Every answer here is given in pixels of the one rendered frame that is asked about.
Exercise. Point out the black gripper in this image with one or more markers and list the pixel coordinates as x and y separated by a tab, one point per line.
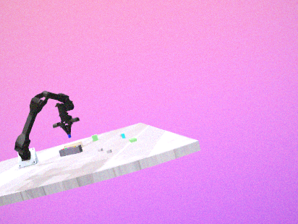
64	117

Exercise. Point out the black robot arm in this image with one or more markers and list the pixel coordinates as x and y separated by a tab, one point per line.
36	105

